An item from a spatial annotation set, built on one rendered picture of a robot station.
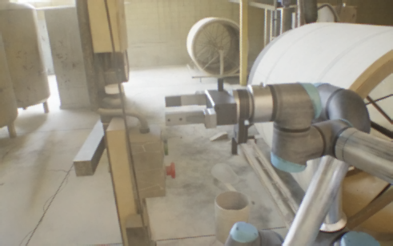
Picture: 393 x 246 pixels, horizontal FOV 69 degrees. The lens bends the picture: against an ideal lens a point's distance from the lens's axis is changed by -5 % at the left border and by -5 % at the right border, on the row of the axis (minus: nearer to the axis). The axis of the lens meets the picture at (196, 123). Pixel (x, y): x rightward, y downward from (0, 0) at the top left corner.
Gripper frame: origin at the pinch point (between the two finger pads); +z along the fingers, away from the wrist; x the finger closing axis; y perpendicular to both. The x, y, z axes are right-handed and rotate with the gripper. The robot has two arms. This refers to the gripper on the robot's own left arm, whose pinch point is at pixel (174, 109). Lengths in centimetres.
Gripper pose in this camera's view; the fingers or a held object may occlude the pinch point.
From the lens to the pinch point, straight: 68.6
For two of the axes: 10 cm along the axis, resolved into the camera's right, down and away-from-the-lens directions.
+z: -9.9, 0.7, -0.8
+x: 1.0, 3.4, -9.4
